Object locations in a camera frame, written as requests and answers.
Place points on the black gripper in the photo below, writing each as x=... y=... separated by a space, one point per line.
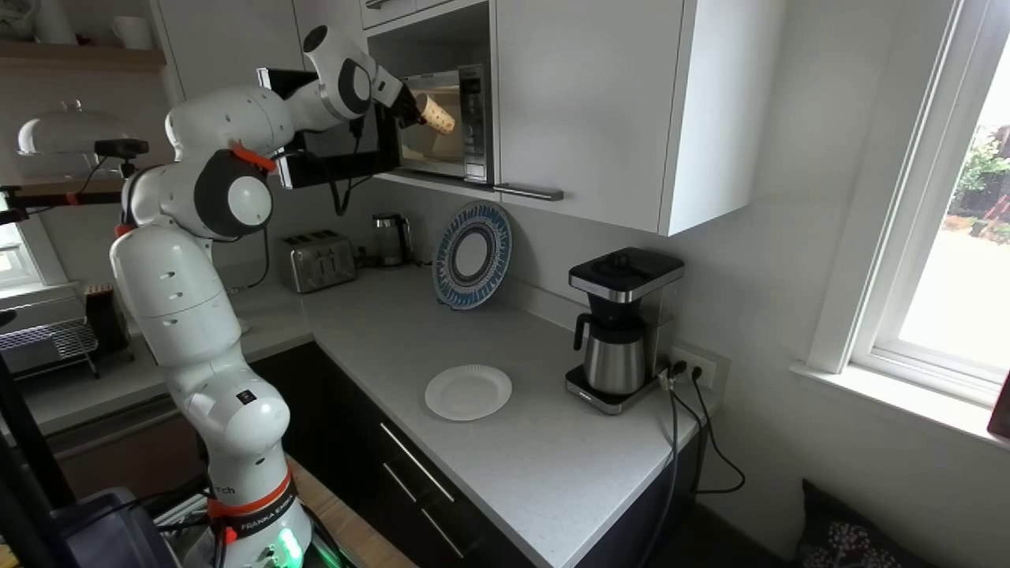
x=397 y=94

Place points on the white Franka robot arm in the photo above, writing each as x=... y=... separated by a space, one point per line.
x=217 y=188

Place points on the stainless microwave body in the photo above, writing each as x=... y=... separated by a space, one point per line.
x=454 y=132

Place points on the stainless microwave door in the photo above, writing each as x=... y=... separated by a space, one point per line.
x=337 y=136

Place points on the steel electric kettle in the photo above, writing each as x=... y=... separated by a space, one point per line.
x=391 y=233

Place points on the blue patterned decorative plate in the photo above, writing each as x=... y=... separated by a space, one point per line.
x=474 y=256

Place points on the silver toaster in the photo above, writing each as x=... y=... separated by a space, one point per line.
x=316 y=258

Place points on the white cabinet beside window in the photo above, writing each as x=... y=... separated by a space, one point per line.
x=645 y=111

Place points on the white plate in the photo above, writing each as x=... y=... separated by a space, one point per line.
x=468 y=392

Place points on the black steel coffee maker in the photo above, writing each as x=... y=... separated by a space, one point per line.
x=613 y=334

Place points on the dark lower drawer cabinet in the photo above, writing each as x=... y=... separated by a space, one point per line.
x=540 y=483

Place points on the patterned dark cushion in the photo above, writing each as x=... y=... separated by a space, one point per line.
x=842 y=536

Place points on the steel cabinet handle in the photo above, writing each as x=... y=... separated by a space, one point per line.
x=539 y=193

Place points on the white wall outlet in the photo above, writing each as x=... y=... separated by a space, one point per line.
x=692 y=368

